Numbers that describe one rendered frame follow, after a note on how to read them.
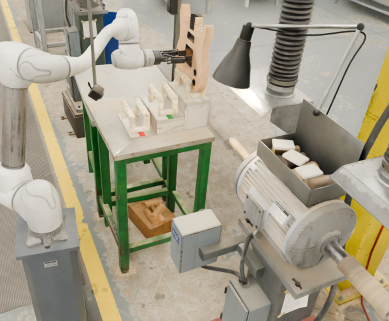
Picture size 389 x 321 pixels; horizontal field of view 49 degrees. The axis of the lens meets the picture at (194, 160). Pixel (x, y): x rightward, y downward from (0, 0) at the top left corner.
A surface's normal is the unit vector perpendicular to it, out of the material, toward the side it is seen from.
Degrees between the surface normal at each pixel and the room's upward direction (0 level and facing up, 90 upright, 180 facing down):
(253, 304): 0
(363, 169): 0
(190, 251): 90
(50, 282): 90
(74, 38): 90
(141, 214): 0
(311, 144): 90
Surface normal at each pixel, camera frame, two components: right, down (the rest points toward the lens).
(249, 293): 0.07, -0.81
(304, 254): 0.29, 0.61
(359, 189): -0.51, -0.51
